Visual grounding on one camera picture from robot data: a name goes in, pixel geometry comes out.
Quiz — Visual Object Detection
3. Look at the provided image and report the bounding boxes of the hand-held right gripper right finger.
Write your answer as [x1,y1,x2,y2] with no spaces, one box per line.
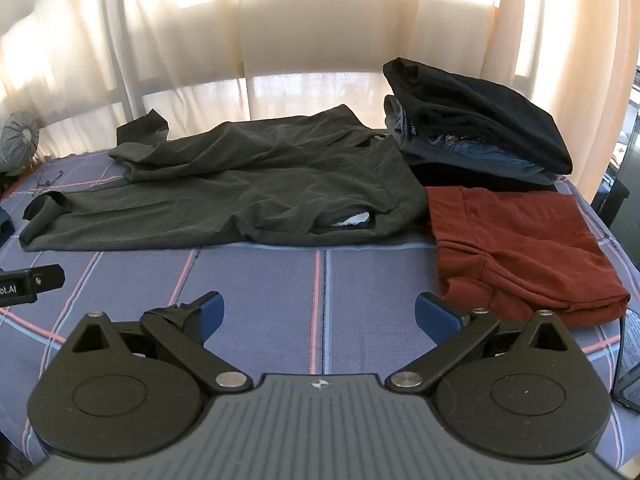
[385,291,576,395]

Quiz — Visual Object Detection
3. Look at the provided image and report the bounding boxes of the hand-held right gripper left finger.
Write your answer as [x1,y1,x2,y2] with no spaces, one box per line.
[68,290,254,395]

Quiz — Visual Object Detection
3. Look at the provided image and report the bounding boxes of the dark grey pants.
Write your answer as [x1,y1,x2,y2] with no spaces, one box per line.
[19,104,430,252]

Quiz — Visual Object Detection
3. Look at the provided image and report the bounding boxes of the rust red folded pants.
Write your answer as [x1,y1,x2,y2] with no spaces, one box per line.
[425,186,631,330]

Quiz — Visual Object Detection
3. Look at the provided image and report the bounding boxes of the blue plaid bedsheet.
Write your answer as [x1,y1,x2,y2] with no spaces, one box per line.
[0,149,640,467]

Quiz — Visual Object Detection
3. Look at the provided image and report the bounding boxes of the thin-framed eyeglasses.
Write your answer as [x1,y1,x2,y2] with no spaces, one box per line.
[32,170,66,196]

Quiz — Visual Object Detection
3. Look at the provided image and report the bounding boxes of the black folded cloth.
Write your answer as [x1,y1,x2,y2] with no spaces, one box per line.
[406,156,559,194]

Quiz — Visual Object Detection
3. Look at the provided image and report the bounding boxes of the grey bolster pillow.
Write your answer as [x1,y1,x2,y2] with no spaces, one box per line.
[0,109,41,179]

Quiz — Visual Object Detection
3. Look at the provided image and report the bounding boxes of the light blue folded jeans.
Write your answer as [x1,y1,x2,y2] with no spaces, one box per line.
[383,95,559,186]

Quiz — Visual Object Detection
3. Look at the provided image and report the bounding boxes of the black smartphone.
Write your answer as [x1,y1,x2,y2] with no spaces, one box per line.
[612,307,640,414]

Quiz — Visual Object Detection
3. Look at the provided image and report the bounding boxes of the black folded garment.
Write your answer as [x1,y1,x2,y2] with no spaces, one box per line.
[382,57,574,176]

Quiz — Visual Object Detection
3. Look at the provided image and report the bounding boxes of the cream sheer curtain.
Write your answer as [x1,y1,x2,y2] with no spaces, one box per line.
[0,0,640,202]

